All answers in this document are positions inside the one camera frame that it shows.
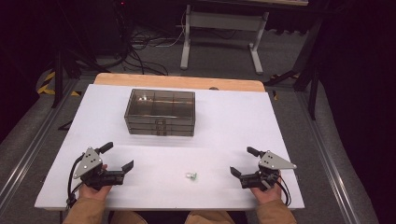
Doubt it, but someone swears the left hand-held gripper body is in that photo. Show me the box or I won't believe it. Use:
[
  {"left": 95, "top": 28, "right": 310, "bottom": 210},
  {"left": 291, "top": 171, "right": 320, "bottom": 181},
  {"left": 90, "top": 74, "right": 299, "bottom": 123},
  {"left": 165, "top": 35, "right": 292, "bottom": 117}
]
[{"left": 73, "top": 147, "right": 127, "bottom": 191}]

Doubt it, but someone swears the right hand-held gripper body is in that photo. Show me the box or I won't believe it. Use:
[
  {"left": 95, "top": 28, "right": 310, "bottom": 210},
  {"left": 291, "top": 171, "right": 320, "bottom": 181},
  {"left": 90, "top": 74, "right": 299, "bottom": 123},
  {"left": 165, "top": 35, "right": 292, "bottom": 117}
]
[{"left": 240, "top": 149, "right": 298, "bottom": 191}]

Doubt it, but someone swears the clear grey pull-out drawer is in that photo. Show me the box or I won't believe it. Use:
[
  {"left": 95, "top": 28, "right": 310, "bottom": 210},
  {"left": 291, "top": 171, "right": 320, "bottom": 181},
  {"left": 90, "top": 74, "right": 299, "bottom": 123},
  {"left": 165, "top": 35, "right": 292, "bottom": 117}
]
[{"left": 127, "top": 128, "right": 195, "bottom": 137}]

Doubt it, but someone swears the clear grey drawer organizer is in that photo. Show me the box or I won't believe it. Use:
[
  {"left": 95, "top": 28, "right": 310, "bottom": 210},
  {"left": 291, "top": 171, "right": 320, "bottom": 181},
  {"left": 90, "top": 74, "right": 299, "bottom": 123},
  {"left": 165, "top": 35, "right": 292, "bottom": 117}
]
[{"left": 123, "top": 88, "right": 196, "bottom": 137}]

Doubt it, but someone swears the person's left hand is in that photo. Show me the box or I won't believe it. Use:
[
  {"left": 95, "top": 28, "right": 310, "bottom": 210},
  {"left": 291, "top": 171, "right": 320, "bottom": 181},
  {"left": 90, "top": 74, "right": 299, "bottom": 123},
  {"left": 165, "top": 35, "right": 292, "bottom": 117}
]
[{"left": 78, "top": 182, "right": 113, "bottom": 202}]

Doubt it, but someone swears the person's right hand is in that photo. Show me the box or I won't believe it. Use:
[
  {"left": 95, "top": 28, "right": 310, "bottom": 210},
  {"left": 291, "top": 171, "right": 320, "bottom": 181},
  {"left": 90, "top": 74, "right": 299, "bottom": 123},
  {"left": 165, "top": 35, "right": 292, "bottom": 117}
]
[{"left": 250, "top": 177, "right": 283, "bottom": 206}]

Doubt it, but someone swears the white board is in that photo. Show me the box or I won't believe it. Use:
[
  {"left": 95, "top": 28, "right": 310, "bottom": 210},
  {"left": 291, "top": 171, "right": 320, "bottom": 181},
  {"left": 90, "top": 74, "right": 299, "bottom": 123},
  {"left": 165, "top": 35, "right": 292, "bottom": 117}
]
[{"left": 34, "top": 83, "right": 305, "bottom": 212}]

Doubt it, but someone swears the person's left leg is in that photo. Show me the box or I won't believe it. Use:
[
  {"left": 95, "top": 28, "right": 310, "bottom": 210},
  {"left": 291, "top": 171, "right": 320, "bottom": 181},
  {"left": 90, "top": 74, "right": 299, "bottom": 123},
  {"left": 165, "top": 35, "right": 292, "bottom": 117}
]
[{"left": 108, "top": 211, "right": 149, "bottom": 224}]

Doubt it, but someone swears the person's leg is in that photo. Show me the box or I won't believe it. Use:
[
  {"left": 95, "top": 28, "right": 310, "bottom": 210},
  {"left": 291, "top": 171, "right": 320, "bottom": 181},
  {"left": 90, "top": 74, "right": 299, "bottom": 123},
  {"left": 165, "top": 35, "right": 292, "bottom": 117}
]
[
  {"left": 108, "top": 211, "right": 149, "bottom": 224},
  {"left": 184, "top": 210, "right": 236, "bottom": 224}
]

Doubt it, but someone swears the person's right leg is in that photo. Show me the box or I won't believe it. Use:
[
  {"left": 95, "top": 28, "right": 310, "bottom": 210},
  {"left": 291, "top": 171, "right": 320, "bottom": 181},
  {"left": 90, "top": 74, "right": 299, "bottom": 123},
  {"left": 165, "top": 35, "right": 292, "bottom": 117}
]
[{"left": 184, "top": 210, "right": 236, "bottom": 224}]

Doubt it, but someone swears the black metal stand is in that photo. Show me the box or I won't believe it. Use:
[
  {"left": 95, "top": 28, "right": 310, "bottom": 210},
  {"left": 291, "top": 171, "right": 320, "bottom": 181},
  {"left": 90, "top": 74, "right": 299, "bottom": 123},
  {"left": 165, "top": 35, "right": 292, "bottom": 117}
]
[
  {"left": 50, "top": 46, "right": 106, "bottom": 109},
  {"left": 262, "top": 13, "right": 326, "bottom": 121}
]

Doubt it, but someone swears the yellow black floor tape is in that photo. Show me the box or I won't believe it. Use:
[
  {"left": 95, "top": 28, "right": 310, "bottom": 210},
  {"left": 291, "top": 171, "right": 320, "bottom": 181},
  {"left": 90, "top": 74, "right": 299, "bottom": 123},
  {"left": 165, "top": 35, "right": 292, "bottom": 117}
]
[{"left": 35, "top": 71, "right": 82, "bottom": 97}]

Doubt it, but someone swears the wooden table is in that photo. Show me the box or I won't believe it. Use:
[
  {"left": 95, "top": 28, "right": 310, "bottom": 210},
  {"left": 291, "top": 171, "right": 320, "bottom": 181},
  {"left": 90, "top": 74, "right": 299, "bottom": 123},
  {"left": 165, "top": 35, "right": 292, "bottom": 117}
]
[{"left": 92, "top": 73, "right": 267, "bottom": 93}]

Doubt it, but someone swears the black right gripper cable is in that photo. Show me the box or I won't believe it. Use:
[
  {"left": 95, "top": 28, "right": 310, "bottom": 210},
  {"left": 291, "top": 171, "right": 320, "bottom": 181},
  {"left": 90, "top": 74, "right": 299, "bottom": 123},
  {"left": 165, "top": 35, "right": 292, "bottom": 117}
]
[{"left": 275, "top": 175, "right": 293, "bottom": 207}]

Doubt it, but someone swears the aluminium floor rail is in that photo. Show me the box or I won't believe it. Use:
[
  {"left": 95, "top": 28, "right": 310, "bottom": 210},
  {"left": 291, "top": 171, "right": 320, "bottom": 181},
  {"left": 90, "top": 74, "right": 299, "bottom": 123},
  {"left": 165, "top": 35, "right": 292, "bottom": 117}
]
[
  {"left": 0, "top": 78, "right": 79, "bottom": 213},
  {"left": 295, "top": 91, "right": 362, "bottom": 224}
]

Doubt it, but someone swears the bundle of black floor cables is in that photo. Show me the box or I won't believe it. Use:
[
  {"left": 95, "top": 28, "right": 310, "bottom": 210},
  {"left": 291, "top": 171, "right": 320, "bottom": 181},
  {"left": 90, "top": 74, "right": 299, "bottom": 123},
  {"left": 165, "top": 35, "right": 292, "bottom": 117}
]
[{"left": 110, "top": 0, "right": 171, "bottom": 77}]

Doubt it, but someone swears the white metal stand frame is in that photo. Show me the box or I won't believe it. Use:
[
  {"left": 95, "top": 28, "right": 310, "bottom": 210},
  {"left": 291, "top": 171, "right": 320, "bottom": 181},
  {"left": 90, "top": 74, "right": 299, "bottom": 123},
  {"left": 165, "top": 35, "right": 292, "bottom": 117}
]
[{"left": 179, "top": 3, "right": 271, "bottom": 76}]

